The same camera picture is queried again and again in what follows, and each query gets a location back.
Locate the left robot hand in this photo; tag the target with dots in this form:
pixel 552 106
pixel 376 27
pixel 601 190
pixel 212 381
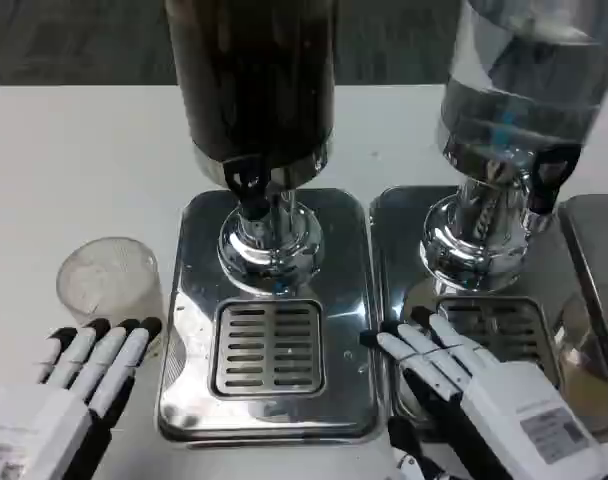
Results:
pixel 59 415

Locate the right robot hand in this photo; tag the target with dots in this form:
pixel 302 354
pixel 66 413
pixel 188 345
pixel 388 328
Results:
pixel 514 400

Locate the clear ribbed glass cup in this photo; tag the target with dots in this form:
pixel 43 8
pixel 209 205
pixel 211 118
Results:
pixel 104 280

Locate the steel slotted drip grid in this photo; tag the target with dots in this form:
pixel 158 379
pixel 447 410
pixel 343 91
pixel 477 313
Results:
pixel 269 386
pixel 514 320

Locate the steel dispenser base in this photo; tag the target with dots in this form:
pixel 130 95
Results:
pixel 594 240

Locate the black tap lever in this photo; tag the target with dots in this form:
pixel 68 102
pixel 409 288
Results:
pixel 254 205
pixel 539 202

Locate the clear water drink dispenser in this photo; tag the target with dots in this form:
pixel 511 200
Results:
pixel 514 75

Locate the dark coffee drink dispenser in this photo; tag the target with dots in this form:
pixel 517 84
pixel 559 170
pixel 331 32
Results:
pixel 254 75

